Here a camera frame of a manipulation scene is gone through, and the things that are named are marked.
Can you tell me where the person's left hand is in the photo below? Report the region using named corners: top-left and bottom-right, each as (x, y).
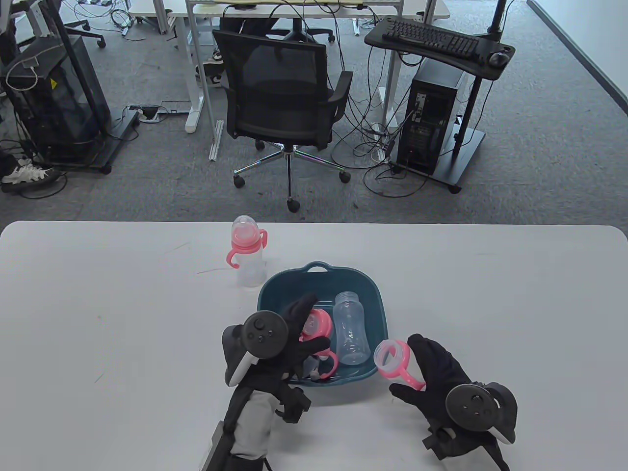
top-left (250, 293), bottom-right (330, 388)

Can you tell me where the person's right hand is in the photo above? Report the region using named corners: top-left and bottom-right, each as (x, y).
top-left (389, 334), bottom-right (471, 432)

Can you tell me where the clear pink baby bottle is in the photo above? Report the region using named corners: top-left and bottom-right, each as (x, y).
top-left (374, 340), bottom-right (427, 392)
top-left (333, 291), bottom-right (371, 366)
top-left (226, 215), bottom-right (269, 288)

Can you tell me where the pink bottle handle ring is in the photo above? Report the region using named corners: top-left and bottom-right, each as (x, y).
top-left (314, 351), bottom-right (340, 379)

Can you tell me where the black forearm pack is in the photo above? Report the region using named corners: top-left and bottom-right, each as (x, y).
top-left (201, 422), bottom-right (227, 471)

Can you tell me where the teal plastic basin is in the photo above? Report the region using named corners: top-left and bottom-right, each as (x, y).
top-left (256, 262), bottom-right (389, 391)

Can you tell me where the black tracking controller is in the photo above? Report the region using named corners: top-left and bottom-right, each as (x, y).
top-left (222, 312), bottom-right (289, 388)
top-left (445, 382), bottom-right (518, 445)

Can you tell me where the white office desk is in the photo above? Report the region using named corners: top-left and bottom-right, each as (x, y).
top-left (129, 0), bottom-right (450, 161)

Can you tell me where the black mesh office chair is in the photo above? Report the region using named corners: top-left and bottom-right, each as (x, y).
top-left (212, 28), bottom-right (354, 212)

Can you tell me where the black computer tower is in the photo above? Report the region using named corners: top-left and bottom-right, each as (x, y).
top-left (396, 59), bottom-right (467, 176)

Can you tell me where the black rolling cart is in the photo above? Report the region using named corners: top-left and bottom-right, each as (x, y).
top-left (29, 0), bottom-right (140, 175)

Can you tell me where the black chair base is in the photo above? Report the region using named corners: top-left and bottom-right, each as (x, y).
top-left (267, 17), bottom-right (336, 44)
top-left (64, 20), bottom-right (106, 49)

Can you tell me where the black rolling keyboard stand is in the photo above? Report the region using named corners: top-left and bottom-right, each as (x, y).
top-left (364, 0), bottom-right (516, 193)

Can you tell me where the black keyboard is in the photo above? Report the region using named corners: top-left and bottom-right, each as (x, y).
top-left (382, 19), bottom-right (480, 62)

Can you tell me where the black glass equipment case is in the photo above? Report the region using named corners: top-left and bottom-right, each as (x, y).
top-left (0, 33), bottom-right (111, 162)

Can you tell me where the bundle of black cables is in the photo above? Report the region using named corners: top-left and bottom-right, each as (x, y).
top-left (0, 137), bottom-right (68, 201)
top-left (331, 74), bottom-right (428, 198)

